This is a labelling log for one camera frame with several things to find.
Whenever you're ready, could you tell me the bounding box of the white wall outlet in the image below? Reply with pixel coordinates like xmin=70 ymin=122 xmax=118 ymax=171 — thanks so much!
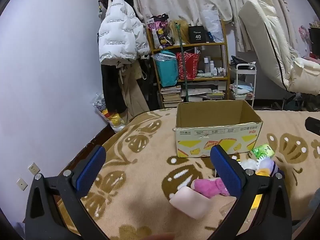
xmin=16 ymin=178 xmax=28 ymax=191
xmin=27 ymin=162 xmax=40 ymax=176

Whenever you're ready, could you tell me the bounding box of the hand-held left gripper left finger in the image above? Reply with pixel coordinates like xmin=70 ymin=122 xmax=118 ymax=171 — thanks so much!
xmin=24 ymin=145 xmax=107 ymax=240

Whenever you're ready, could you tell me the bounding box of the plastic bag of toys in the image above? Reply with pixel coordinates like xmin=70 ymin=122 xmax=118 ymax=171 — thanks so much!
xmin=94 ymin=92 xmax=127 ymax=133

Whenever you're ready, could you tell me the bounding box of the printed cardboard box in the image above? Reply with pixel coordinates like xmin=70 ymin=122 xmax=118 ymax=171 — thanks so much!
xmin=172 ymin=100 xmax=264 ymax=158

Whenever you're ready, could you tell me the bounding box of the stack of books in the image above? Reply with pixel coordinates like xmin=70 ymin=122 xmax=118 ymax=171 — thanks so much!
xmin=160 ymin=85 xmax=183 ymax=108

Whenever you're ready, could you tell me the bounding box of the black coat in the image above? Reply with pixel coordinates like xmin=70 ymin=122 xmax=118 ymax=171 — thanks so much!
xmin=101 ymin=61 xmax=128 ymax=114

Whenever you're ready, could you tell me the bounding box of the wooden shelf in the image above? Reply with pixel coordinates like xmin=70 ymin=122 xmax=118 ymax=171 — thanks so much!
xmin=146 ymin=17 xmax=230 ymax=109

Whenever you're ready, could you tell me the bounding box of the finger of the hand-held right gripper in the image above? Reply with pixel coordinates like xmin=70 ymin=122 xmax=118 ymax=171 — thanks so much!
xmin=305 ymin=117 xmax=320 ymax=133

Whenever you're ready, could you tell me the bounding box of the pale pink soft pad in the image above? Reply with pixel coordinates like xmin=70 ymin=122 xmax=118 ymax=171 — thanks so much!
xmin=169 ymin=186 xmax=213 ymax=219

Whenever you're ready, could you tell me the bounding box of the blond wig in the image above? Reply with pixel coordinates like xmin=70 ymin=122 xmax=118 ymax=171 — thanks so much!
xmin=167 ymin=20 xmax=190 ymax=45

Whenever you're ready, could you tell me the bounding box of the pink plush paw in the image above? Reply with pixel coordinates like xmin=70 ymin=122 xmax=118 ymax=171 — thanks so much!
xmin=191 ymin=177 xmax=230 ymax=197

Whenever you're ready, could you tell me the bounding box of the group of toiletry bottles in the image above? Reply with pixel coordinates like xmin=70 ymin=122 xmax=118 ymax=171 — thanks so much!
xmin=203 ymin=57 xmax=227 ymax=78

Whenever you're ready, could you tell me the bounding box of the pale floral curtain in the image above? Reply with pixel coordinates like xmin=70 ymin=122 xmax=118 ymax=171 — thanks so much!
xmin=125 ymin=0 xmax=310 ymax=53

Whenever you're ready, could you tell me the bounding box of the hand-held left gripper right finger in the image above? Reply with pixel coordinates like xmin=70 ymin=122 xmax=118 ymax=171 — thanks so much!
xmin=210 ymin=144 xmax=293 ymax=240

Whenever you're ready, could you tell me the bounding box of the red bag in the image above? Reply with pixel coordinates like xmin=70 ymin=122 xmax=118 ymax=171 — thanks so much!
xmin=176 ymin=51 xmax=200 ymax=80

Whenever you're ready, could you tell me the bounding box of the beige printed blanket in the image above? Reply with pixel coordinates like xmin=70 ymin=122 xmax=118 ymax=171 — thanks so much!
xmin=57 ymin=106 xmax=320 ymax=240

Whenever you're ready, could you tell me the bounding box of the green pole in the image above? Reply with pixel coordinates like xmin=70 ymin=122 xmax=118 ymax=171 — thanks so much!
xmin=175 ymin=23 xmax=189 ymax=103

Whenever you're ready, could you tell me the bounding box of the teal bag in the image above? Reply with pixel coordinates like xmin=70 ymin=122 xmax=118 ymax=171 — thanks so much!
xmin=153 ymin=50 xmax=179 ymax=87

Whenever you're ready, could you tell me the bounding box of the cream recliner chair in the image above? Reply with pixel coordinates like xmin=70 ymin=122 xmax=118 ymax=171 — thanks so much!
xmin=238 ymin=0 xmax=320 ymax=95

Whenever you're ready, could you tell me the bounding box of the black pink printed bag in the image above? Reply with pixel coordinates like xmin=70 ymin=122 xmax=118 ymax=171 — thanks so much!
xmin=147 ymin=14 xmax=173 ymax=49

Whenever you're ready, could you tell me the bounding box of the green tissue pack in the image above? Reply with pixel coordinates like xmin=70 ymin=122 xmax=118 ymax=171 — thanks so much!
xmin=251 ymin=143 xmax=275 ymax=160

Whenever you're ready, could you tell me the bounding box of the white trolley cart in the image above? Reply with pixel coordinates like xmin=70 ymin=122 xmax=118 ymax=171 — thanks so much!
xmin=229 ymin=55 xmax=257 ymax=108

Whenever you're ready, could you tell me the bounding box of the purple-hat duck plush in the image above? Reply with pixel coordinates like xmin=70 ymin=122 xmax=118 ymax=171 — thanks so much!
xmin=255 ymin=157 xmax=285 ymax=178

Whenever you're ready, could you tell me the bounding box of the pile of magazines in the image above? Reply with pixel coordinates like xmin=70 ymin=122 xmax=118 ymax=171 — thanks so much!
xmin=186 ymin=88 xmax=225 ymax=102

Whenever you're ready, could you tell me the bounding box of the beige coat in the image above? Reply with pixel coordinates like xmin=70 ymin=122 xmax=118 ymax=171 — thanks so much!
xmin=117 ymin=61 xmax=150 ymax=123

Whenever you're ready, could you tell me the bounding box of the white puffer jacket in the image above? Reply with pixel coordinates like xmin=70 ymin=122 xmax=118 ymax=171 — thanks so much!
xmin=98 ymin=0 xmax=152 ymax=65

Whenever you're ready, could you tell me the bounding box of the white fluffy toy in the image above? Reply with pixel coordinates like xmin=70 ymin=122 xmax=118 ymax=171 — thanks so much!
xmin=232 ymin=155 xmax=260 ymax=172

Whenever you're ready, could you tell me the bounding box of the black box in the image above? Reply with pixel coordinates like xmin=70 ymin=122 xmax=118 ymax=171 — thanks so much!
xmin=188 ymin=25 xmax=207 ymax=44

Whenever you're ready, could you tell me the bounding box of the clear plastic bag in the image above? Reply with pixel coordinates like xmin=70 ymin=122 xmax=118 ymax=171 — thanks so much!
xmin=200 ymin=10 xmax=224 ymax=43

